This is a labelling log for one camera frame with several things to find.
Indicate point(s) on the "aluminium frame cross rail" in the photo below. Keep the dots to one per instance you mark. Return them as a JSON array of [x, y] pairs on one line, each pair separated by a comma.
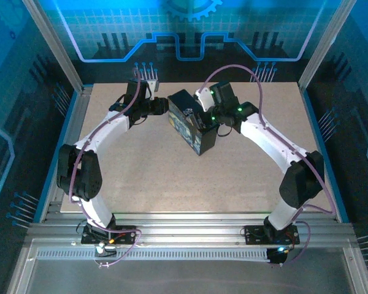
[[187, 226]]

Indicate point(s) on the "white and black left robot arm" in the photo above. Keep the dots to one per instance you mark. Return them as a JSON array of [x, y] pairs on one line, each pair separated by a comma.
[[104, 131]]

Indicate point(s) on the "aluminium frame side rail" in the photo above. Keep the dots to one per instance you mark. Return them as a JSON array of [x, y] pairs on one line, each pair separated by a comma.
[[76, 122]]

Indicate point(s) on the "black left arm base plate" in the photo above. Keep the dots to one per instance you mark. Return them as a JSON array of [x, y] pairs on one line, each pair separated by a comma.
[[87, 238]]

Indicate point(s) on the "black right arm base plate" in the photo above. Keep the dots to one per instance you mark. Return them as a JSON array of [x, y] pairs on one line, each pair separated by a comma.
[[253, 237]]

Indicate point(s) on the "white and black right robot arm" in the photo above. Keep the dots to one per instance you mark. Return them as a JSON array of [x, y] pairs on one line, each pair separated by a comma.
[[270, 137]]

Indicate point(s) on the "small black adapter board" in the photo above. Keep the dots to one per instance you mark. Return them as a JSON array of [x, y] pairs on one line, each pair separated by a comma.
[[276, 257], [101, 249]]

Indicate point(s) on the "black box with painted lid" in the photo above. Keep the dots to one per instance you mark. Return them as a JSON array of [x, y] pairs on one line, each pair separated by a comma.
[[184, 128]]

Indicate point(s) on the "aluminium frame post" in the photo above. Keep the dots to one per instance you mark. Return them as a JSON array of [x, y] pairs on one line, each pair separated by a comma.
[[325, 46], [53, 46]]

